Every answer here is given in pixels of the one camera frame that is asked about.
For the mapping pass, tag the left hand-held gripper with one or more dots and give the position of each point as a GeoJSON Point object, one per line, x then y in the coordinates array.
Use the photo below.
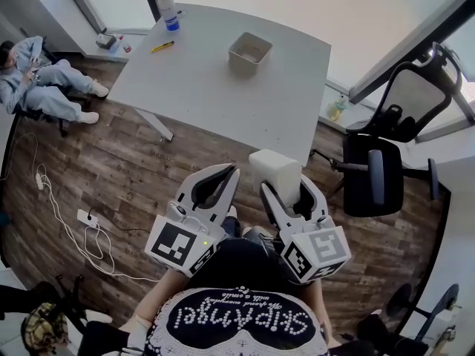
{"type": "Point", "coordinates": [171, 243]}

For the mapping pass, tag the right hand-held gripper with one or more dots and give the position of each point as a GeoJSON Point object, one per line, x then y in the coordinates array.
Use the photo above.
{"type": "Point", "coordinates": [323, 248]}

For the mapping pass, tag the white packet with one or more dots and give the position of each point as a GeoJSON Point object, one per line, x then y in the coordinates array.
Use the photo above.
{"type": "Point", "coordinates": [276, 173]}

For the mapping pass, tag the beige square container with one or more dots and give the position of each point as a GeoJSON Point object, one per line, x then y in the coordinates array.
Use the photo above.
{"type": "Point", "coordinates": [243, 63]}

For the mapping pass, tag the person's left forearm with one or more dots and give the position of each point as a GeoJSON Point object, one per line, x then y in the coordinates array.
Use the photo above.
{"type": "Point", "coordinates": [163, 291]}

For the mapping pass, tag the person's right forearm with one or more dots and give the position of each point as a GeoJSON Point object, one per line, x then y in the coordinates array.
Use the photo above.
{"type": "Point", "coordinates": [315, 306]}

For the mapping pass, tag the person's jeans legs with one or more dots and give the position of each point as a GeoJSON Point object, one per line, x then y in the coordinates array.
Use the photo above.
{"type": "Point", "coordinates": [232, 228]}

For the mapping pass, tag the black mesh office chair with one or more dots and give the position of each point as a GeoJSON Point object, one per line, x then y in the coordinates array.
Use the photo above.
{"type": "Point", "coordinates": [375, 176]}

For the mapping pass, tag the grey table leg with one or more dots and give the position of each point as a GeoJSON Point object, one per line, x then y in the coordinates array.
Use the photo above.
{"type": "Point", "coordinates": [156, 122]}

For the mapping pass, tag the person's black printed shirt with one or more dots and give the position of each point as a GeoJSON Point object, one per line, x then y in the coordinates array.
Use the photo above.
{"type": "Point", "coordinates": [237, 273]}

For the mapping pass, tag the white power strip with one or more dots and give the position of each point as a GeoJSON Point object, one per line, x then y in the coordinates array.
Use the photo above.
{"type": "Point", "coordinates": [39, 181]}
{"type": "Point", "coordinates": [88, 217]}

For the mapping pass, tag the yellow utility knife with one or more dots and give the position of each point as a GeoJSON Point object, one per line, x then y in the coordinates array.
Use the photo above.
{"type": "Point", "coordinates": [162, 46]}

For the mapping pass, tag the small red-capped bottle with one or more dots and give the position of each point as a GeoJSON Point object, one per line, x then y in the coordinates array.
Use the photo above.
{"type": "Point", "coordinates": [125, 46]}

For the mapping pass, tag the black chair base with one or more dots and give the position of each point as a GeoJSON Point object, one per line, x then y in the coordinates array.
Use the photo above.
{"type": "Point", "coordinates": [426, 310]}
{"type": "Point", "coordinates": [70, 302]}

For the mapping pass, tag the white spray bottle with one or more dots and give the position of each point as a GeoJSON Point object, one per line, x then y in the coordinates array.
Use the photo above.
{"type": "Point", "coordinates": [168, 11]}

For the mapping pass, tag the grey tissue box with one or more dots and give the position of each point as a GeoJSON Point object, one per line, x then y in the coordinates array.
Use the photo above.
{"type": "Point", "coordinates": [105, 41]}

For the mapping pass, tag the yellow plaid bag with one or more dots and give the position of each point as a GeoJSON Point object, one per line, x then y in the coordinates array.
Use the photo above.
{"type": "Point", "coordinates": [44, 326]}

